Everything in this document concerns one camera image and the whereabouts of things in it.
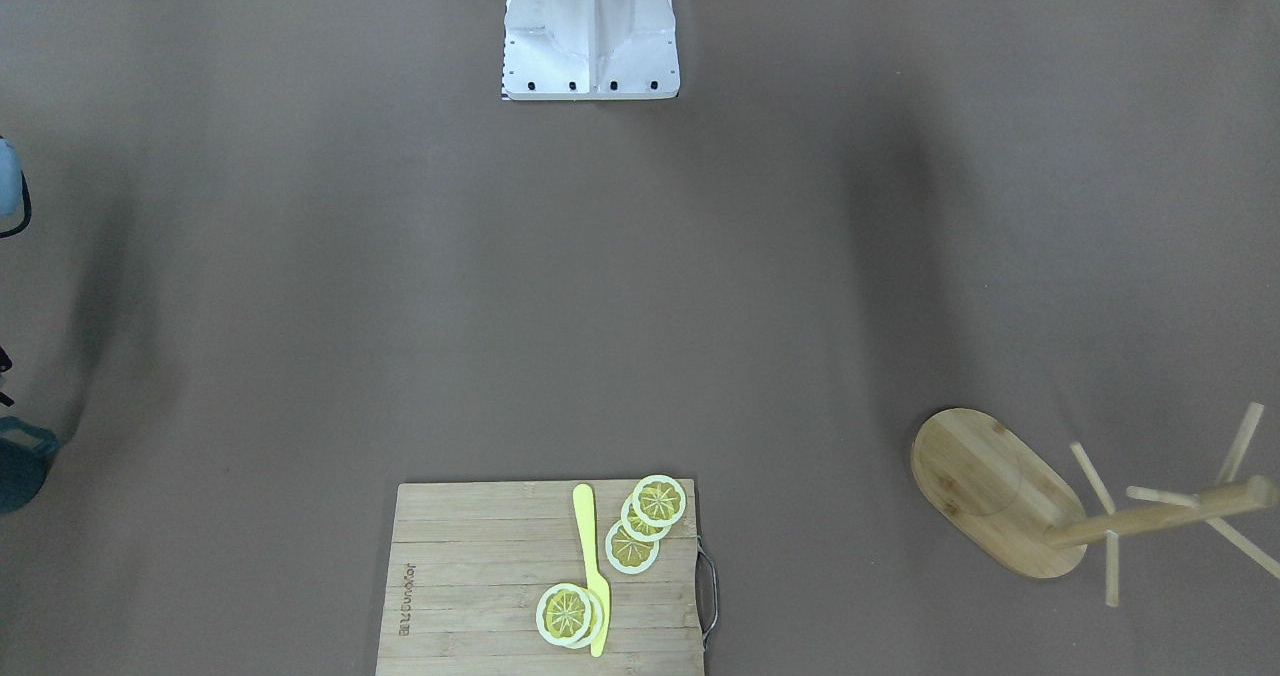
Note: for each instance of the dark teal cup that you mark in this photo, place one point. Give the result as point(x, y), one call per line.
point(24, 468)

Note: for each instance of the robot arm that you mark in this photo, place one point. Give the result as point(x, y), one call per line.
point(11, 177)

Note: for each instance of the wooden cup rack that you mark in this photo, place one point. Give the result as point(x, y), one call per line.
point(1021, 512)

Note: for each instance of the lemon slice stack top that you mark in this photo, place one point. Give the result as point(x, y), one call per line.
point(659, 501)

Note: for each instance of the yellow plastic knife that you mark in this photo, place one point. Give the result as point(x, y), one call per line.
point(584, 510)

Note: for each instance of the lemon slice stack middle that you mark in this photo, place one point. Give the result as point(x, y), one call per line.
point(637, 528)

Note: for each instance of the bamboo cutting board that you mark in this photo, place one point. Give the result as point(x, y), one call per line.
point(469, 562)

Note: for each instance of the lemon slice under front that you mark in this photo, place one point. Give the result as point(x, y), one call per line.
point(596, 622)

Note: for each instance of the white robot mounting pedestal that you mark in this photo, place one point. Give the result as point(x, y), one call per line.
point(590, 50)

